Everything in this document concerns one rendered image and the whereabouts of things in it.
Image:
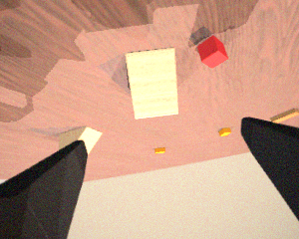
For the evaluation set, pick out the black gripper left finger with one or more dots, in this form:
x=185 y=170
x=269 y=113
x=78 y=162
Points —
x=40 y=202

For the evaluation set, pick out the red block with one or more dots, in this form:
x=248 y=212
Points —
x=212 y=52

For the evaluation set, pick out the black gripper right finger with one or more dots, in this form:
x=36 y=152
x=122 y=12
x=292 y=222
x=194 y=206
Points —
x=275 y=147

